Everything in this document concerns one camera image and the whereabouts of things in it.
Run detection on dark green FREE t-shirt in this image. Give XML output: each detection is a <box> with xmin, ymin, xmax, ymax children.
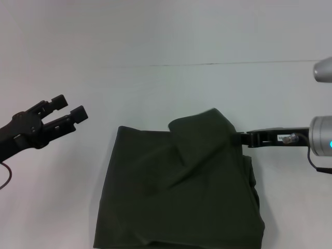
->
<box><xmin>92</xmin><ymin>107</ymin><xmax>266</xmax><ymax>249</ymax></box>

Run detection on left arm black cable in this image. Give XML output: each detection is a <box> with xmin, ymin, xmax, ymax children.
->
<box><xmin>0</xmin><ymin>162</ymin><xmax>13</xmax><ymax>190</ymax></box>

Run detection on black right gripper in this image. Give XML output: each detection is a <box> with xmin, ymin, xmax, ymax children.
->
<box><xmin>230</xmin><ymin>126</ymin><xmax>311</xmax><ymax>149</ymax></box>

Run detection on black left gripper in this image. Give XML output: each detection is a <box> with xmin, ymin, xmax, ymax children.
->
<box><xmin>0</xmin><ymin>94</ymin><xmax>89</xmax><ymax>163</ymax></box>

